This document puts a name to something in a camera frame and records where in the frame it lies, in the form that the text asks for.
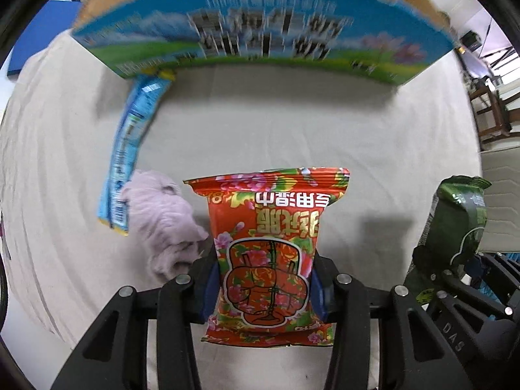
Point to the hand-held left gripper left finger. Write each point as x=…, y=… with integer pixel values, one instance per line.
x=209, y=288

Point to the beige cloth cover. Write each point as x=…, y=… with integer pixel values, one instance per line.
x=260, y=130

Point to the black device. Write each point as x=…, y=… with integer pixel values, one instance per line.
x=471, y=41

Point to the green wet wipes packet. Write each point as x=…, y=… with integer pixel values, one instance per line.
x=459, y=227

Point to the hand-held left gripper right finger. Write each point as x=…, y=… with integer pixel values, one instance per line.
x=318, y=292

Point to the red floral wet wipes packet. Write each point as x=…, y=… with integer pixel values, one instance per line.
x=264, y=252

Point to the white slatted panel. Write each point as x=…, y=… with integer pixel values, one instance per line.
x=501, y=195

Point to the blue mat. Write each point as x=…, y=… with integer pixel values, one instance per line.
x=36, y=36

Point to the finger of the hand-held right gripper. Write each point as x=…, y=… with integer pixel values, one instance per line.
x=459, y=317
x=501, y=270

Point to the wooden chair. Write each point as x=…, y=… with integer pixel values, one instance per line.
x=493, y=105

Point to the lilac plush cloth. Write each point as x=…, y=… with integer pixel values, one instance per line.
x=162, y=223

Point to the blue wet wipes packet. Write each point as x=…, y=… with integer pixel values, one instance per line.
x=130, y=138

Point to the blue printed cardboard box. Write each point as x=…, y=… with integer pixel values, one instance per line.
x=260, y=32

